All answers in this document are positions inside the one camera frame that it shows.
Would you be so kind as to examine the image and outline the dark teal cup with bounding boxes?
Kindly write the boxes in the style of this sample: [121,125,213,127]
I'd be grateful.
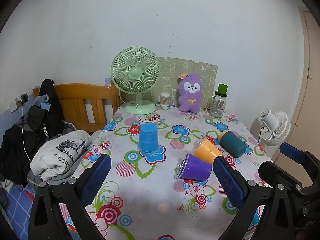
[217,130,247,158]

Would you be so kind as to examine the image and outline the orange plastic cup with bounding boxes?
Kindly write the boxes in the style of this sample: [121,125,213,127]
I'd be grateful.
[193,138,222,164]

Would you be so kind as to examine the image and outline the purple plastic cup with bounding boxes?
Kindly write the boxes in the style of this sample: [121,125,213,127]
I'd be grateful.
[175,152,213,181]

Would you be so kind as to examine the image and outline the blue plastic cup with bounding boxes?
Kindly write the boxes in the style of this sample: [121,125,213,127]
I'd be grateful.
[138,123,159,153]

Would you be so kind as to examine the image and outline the beige door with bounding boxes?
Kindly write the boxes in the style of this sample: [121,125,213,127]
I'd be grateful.
[271,5,320,188]

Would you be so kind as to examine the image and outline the white floor fan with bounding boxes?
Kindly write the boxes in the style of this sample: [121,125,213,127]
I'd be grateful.
[257,108,291,147]

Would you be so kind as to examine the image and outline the blue checkered bedsheet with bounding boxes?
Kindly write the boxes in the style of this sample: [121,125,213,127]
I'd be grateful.
[1,184,35,239]

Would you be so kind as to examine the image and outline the white printed t-shirt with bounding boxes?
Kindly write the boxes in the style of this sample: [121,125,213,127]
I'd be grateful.
[30,130,92,181]

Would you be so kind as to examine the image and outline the floral tablecloth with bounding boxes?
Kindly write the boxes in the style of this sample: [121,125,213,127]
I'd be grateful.
[74,105,268,239]

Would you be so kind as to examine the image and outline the glass bottle green cap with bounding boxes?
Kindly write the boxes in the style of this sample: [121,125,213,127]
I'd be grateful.
[207,83,228,118]

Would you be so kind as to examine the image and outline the black clothes pile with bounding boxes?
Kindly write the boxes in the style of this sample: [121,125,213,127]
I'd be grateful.
[1,79,75,186]

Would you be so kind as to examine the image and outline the wooden bed headboard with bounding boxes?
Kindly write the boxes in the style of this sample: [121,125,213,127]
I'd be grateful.
[27,79,122,138]

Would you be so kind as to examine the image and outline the purple plush toy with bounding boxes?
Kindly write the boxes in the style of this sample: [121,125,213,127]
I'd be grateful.
[177,73,203,114]

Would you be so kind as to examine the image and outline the cotton swab jar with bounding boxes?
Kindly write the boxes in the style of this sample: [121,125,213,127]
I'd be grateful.
[159,92,170,107]

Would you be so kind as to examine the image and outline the patterned beige board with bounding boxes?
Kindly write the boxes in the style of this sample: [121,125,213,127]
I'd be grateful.
[143,57,218,107]

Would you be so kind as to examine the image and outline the green desk fan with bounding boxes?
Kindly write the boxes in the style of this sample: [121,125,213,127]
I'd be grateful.
[111,47,160,115]

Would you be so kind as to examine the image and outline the white charging cable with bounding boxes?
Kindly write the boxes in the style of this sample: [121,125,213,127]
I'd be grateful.
[17,96,43,183]

